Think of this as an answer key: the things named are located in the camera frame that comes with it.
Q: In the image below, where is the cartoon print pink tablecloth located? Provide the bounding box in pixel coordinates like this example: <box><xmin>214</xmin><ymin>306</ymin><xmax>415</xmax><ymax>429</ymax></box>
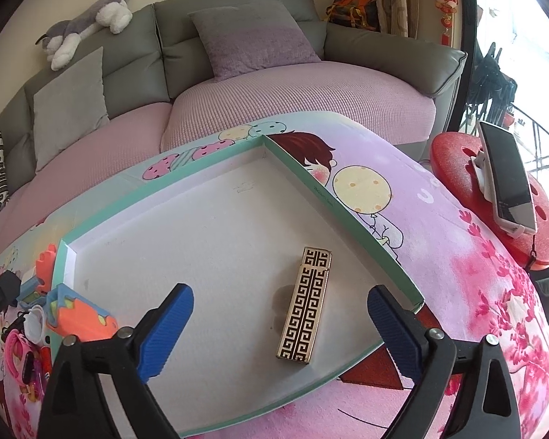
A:
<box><xmin>0</xmin><ymin>103</ymin><xmax>549</xmax><ymax>438</ymax></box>

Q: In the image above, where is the smartphone in white clamp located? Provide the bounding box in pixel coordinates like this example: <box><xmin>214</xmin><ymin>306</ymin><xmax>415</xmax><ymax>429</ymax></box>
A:
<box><xmin>477</xmin><ymin>121</ymin><xmax>538</xmax><ymax>238</ymax></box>

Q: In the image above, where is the light grey cushion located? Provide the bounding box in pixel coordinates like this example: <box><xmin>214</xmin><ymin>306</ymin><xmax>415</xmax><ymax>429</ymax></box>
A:
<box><xmin>33</xmin><ymin>48</ymin><xmax>110</xmax><ymax>172</ymax></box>

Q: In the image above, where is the large blue orange utility knife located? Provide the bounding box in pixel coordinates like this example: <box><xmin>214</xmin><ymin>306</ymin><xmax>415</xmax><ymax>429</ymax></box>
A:
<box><xmin>16</xmin><ymin>244</ymin><xmax>57</xmax><ymax>309</ymax></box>

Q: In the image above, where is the mint green shallow tray box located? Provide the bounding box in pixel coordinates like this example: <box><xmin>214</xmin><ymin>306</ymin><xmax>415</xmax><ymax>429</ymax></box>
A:
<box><xmin>53</xmin><ymin>137</ymin><xmax>423</xmax><ymax>436</ymax></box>

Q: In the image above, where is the grey sofa with pink cover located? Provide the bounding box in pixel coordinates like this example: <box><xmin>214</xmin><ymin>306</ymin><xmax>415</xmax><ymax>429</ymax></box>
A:
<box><xmin>0</xmin><ymin>0</ymin><xmax>467</xmax><ymax>270</ymax></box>

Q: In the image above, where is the grey white husky plush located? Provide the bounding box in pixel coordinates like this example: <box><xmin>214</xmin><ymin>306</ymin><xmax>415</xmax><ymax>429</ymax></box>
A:
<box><xmin>35</xmin><ymin>0</ymin><xmax>132</xmax><ymax>71</ymax></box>

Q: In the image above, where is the small blue orange utility knife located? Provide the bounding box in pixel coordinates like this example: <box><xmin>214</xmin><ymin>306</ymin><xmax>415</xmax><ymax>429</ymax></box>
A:
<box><xmin>45</xmin><ymin>284</ymin><xmax>119</xmax><ymax>342</ymax></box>

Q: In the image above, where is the purple grey cushion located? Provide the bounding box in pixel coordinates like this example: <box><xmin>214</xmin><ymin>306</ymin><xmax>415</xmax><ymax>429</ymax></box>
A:
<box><xmin>189</xmin><ymin>0</ymin><xmax>320</xmax><ymax>81</ymax></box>

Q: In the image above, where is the red plastic stool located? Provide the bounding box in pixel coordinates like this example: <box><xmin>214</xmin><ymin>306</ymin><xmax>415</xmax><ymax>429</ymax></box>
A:
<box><xmin>430</xmin><ymin>132</ymin><xmax>549</xmax><ymax>271</ymax></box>

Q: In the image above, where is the pink smart watch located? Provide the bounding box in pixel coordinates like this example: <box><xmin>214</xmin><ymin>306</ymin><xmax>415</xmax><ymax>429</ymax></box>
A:
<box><xmin>3</xmin><ymin>328</ymin><xmax>40</xmax><ymax>404</ymax></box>

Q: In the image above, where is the gold black patterned lighter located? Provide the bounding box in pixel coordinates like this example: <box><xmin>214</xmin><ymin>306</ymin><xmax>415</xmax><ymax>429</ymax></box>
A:
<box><xmin>276</xmin><ymin>247</ymin><xmax>332</xmax><ymax>364</ymax></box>

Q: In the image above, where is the white smart watch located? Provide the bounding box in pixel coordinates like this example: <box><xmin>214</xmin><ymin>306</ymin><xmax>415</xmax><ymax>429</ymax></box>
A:
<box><xmin>23</xmin><ymin>304</ymin><xmax>47</xmax><ymax>347</ymax></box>

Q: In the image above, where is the orange yellow decoration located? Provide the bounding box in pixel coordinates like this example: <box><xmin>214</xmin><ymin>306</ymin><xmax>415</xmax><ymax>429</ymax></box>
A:
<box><xmin>326</xmin><ymin>0</ymin><xmax>381</xmax><ymax>32</ymax></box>

